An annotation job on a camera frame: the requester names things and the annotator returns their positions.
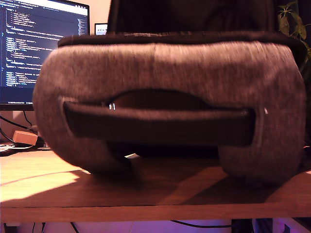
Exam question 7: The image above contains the black table leg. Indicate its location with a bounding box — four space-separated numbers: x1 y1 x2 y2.
230 218 254 233

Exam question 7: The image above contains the monitor with white screen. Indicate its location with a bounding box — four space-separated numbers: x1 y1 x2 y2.
94 23 109 36

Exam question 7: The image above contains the grey fabric backpack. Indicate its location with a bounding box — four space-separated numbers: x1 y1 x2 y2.
32 0 309 188

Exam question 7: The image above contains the small pink box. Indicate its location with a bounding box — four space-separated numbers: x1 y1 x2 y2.
12 130 39 146

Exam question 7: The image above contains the green leafy houseplant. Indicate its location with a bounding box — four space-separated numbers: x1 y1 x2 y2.
276 1 311 73

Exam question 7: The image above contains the black flat object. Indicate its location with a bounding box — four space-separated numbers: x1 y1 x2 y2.
0 143 47 157

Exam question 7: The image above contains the monitor with dark code screen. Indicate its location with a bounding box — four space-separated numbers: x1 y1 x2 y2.
0 0 90 112

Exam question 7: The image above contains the black cable under table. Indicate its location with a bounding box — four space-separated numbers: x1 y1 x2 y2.
170 219 233 229

